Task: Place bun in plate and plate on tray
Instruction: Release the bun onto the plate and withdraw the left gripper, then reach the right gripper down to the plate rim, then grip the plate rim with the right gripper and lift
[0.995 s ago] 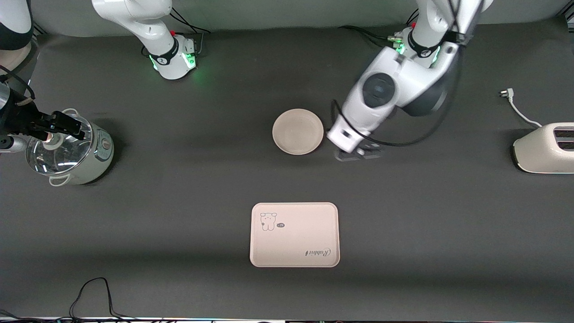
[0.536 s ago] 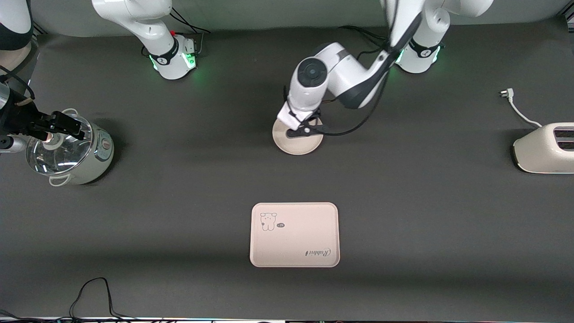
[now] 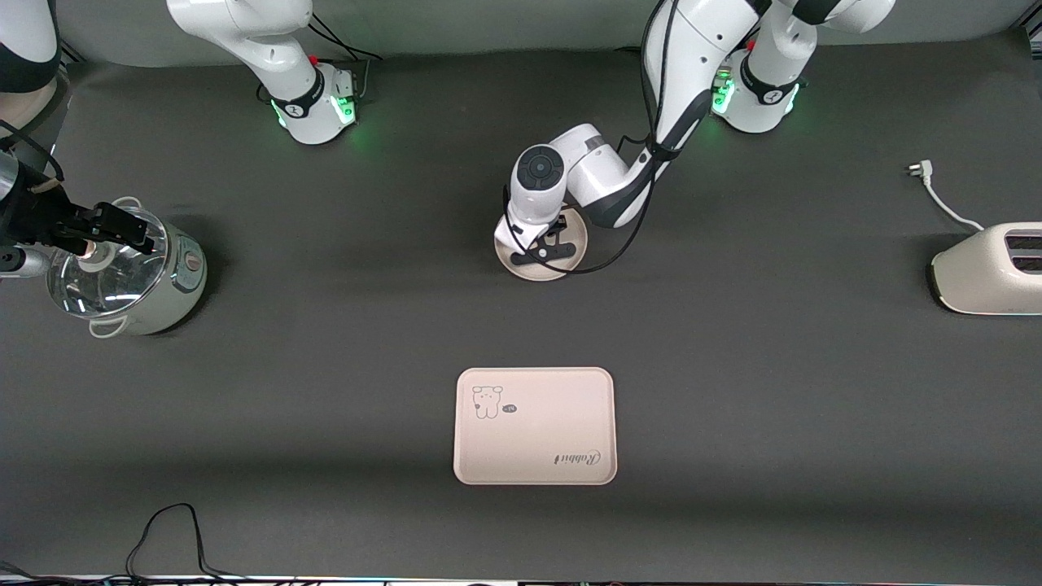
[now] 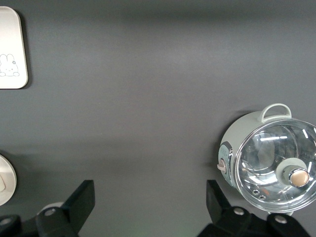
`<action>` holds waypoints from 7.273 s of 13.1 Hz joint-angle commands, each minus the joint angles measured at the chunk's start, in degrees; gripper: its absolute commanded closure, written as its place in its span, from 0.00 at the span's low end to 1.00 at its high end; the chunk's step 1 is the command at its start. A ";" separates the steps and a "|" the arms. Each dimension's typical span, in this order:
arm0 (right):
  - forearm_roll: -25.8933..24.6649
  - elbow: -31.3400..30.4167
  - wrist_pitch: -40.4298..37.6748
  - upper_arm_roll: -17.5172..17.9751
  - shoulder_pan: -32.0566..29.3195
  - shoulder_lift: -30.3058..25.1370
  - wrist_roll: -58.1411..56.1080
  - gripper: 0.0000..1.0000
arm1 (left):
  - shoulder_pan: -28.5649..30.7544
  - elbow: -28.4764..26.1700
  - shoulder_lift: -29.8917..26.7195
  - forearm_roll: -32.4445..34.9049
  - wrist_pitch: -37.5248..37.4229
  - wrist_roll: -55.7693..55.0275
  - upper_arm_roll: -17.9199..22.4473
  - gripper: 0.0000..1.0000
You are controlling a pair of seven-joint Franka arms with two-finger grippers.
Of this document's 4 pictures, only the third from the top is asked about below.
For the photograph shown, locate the round beige plate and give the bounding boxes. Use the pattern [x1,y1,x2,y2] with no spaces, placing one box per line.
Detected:
[494,208,589,282]

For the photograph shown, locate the beige rectangular tray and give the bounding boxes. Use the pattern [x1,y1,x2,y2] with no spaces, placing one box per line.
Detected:
[453,366,619,487]

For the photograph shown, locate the glass pot lid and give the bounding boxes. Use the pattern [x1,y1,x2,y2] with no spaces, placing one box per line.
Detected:
[46,205,170,320]

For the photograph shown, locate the pale green electric pot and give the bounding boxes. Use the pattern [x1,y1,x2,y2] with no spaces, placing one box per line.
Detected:
[85,195,209,339]

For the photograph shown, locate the beige round appliance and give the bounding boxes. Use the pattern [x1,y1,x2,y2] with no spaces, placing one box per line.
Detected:
[0,68,73,131]

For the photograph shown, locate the dark grey table mat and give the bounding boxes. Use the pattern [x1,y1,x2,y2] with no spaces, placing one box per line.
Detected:
[0,34,1042,582]

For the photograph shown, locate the cream white toaster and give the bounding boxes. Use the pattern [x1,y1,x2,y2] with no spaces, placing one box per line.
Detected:
[930,222,1042,316]

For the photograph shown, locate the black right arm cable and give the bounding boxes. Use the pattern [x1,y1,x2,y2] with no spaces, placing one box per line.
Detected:
[0,118,64,186]

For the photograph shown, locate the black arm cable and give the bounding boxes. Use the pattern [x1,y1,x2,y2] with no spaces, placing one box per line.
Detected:
[0,118,64,186]
[500,0,768,276]

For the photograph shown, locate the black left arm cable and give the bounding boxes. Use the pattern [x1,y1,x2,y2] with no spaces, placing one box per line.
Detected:
[500,0,768,276]

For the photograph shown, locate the black right base cables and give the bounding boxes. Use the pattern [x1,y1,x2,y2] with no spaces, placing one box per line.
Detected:
[306,11,383,103]

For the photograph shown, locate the thin black looped cable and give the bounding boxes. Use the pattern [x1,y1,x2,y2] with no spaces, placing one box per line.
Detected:
[125,503,249,582]

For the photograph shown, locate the black cable at table edge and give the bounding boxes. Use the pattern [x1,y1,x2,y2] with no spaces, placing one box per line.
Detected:
[0,560,59,584]

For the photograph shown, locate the white toaster power cable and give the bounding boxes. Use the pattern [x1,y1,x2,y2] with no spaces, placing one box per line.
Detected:
[904,160,987,233]

